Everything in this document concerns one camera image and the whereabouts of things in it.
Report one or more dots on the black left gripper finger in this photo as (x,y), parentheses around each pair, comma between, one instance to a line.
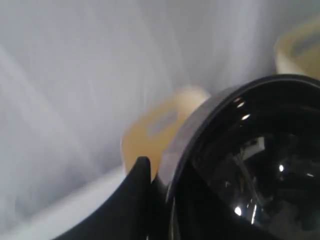
(135,211)

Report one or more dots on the stainless steel bowl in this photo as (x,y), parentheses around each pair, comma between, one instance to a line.
(245,165)

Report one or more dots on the cream bin with circle mark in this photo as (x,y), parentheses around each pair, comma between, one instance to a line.
(151,134)

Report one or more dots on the cream bin with triangle mark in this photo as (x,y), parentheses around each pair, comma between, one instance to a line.
(297,51)

